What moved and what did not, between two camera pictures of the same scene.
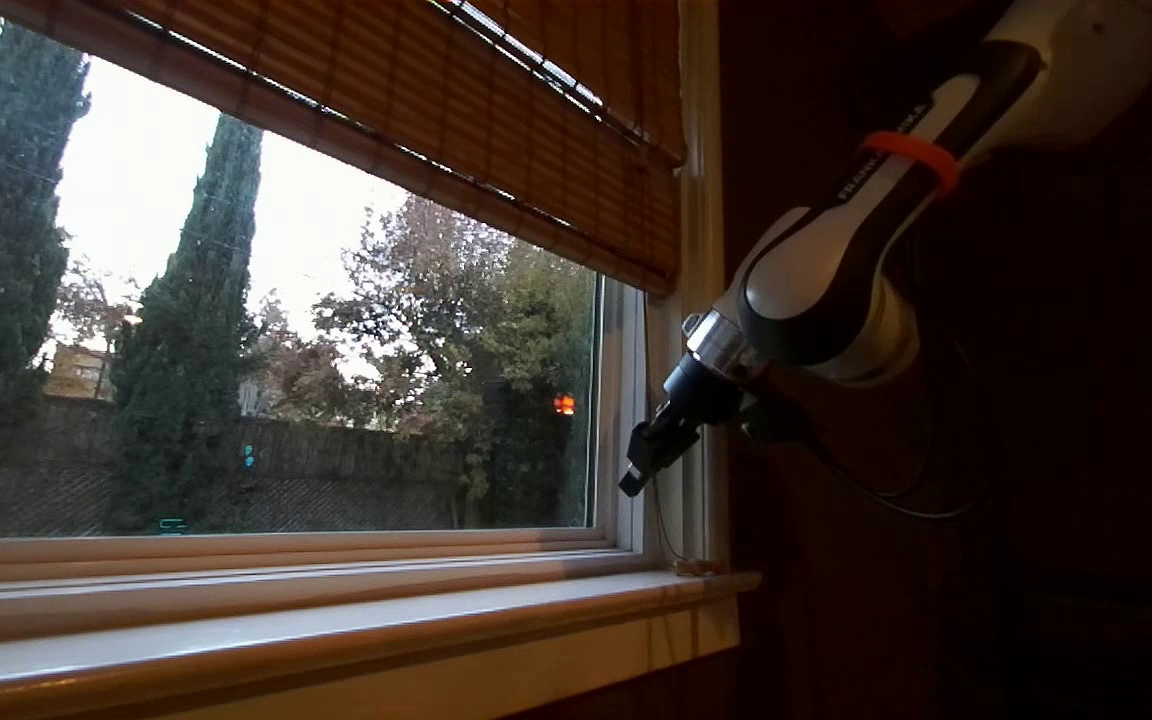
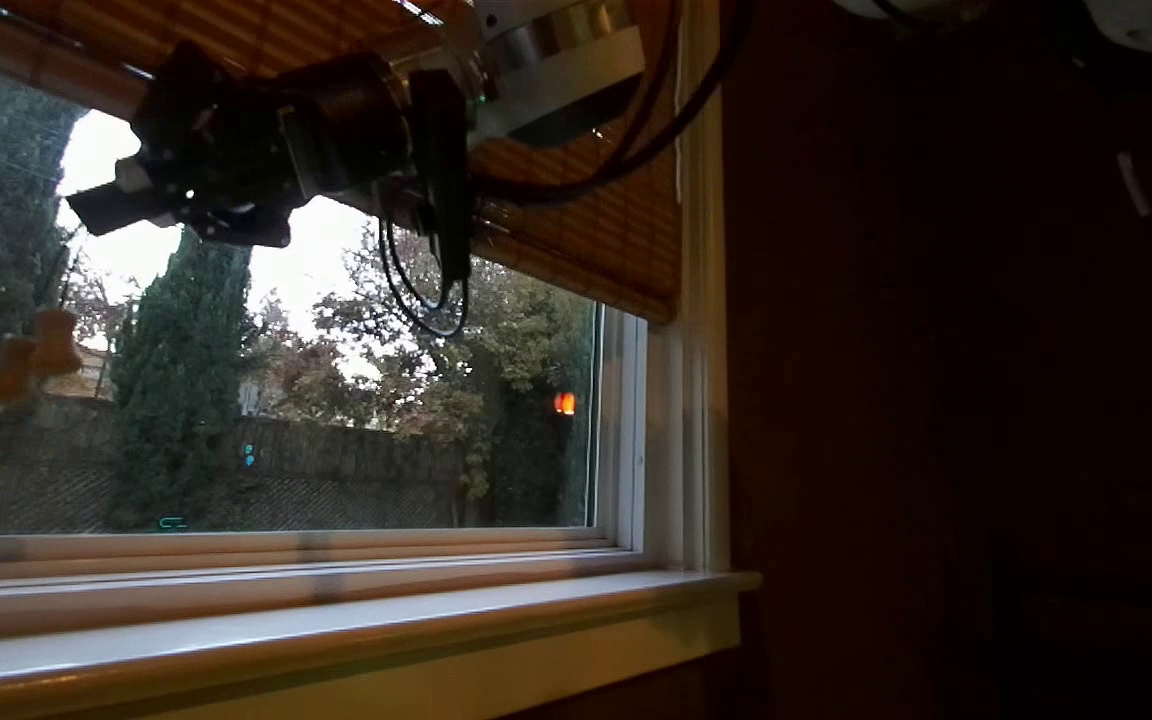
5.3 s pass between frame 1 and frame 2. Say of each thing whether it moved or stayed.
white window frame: stayed
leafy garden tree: stayed
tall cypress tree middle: stayed
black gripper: moved
